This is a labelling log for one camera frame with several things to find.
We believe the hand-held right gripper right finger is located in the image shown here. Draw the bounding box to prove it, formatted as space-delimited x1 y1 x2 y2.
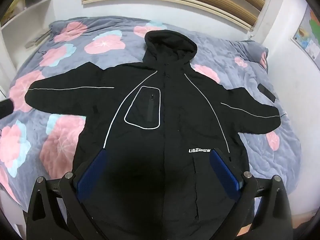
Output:
209 149 294 240

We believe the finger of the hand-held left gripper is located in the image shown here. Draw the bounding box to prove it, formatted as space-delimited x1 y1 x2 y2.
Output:
0 99 14 118

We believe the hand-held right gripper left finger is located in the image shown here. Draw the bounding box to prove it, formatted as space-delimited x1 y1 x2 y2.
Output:
26 149 108 240

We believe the black hooded jacket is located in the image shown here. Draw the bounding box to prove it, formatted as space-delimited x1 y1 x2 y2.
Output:
25 29 282 240

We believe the grey pink floral blanket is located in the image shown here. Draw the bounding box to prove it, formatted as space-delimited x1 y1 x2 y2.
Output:
0 16 302 205

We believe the beige stick-shaped object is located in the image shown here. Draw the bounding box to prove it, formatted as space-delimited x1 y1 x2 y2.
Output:
25 30 53 48

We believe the black phone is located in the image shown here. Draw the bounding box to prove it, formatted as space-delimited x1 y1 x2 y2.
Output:
257 84 277 103

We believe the white wall shelf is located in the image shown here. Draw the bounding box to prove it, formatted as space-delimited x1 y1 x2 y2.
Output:
0 0 59 55

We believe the wall map poster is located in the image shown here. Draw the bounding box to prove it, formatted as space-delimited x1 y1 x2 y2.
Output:
290 6 320 68

